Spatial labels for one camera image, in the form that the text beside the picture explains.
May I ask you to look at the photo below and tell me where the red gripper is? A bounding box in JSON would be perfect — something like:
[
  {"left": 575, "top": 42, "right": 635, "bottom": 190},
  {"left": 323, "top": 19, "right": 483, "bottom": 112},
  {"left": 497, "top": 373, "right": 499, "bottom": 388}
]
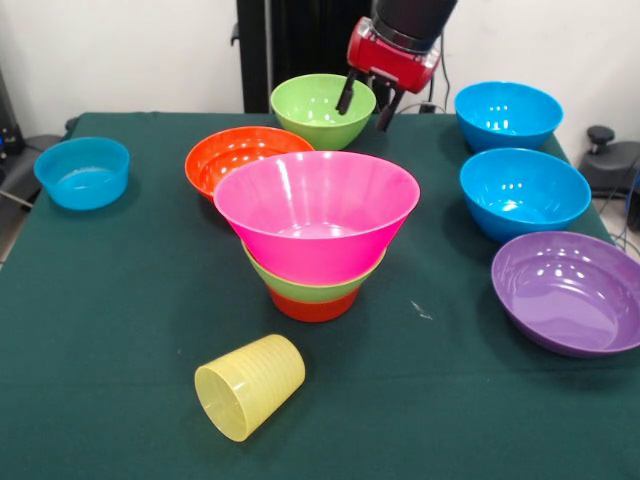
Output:
[{"left": 335, "top": 17, "right": 442, "bottom": 133}]

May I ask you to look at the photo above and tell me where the large pink bowl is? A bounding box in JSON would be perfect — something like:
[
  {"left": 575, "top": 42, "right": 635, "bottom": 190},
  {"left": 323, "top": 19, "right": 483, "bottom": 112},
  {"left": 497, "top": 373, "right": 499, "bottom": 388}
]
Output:
[{"left": 213, "top": 150, "right": 422, "bottom": 285}]

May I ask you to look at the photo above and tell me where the green bowl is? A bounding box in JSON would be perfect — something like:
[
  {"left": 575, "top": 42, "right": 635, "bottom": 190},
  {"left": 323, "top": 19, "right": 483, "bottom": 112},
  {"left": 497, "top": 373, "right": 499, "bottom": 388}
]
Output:
[
  {"left": 270, "top": 73, "right": 377, "bottom": 151},
  {"left": 241, "top": 239, "right": 389, "bottom": 304}
]

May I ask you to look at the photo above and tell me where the small orange bowl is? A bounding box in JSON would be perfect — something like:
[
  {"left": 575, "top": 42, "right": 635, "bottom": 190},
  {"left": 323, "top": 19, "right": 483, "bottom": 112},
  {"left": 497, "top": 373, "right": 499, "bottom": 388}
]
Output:
[{"left": 268, "top": 287, "right": 360, "bottom": 324}]

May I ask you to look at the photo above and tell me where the yellow plastic cup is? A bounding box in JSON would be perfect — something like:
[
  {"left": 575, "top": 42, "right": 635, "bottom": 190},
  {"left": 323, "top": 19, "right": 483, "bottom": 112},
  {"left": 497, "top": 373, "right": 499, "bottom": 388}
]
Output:
[{"left": 194, "top": 333, "right": 307, "bottom": 443}]

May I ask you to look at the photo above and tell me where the large blue bowl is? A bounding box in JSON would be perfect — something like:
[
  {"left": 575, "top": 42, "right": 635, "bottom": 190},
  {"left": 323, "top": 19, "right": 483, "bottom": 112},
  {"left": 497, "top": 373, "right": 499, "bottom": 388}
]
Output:
[
  {"left": 458, "top": 147, "right": 592, "bottom": 245},
  {"left": 453, "top": 81, "right": 565, "bottom": 151}
]

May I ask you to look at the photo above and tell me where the large orange-red bowl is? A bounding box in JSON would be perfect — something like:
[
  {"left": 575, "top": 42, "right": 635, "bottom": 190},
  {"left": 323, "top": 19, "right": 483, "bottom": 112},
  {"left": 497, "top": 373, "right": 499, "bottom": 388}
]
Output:
[{"left": 184, "top": 126, "right": 316, "bottom": 204}]

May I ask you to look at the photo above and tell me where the black stand with knob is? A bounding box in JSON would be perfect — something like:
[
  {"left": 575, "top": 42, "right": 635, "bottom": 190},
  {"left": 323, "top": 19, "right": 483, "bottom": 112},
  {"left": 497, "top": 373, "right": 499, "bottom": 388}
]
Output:
[{"left": 579, "top": 124, "right": 640, "bottom": 194}]

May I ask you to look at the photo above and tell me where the purple bowl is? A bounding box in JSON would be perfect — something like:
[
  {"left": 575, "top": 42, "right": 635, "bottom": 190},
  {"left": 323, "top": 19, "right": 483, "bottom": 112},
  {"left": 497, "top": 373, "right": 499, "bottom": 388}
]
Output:
[{"left": 490, "top": 230, "right": 640, "bottom": 359}]

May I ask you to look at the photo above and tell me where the small blue bowl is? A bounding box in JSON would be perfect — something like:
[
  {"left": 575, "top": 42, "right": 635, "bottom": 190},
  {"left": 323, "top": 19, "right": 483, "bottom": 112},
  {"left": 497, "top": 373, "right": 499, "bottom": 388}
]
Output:
[{"left": 33, "top": 137, "right": 131, "bottom": 210}]

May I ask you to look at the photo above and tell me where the dark green tablecloth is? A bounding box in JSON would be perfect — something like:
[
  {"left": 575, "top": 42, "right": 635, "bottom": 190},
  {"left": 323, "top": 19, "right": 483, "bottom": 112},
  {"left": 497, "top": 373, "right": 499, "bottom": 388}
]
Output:
[{"left": 0, "top": 110, "right": 640, "bottom": 480}]

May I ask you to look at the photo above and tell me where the black equipment box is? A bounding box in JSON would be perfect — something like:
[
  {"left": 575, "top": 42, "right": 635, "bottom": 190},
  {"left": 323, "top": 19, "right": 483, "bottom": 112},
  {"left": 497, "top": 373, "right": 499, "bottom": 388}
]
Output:
[{"left": 0, "top": 69, "right": 26, "bottom": 156}]

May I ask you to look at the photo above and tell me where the black hanging cable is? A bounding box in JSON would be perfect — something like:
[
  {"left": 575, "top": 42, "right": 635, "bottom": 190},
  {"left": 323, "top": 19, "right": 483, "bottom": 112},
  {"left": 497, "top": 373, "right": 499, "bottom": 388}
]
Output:
[{"left": 399, "top": 29, "right": 453, "bottom": 115}]

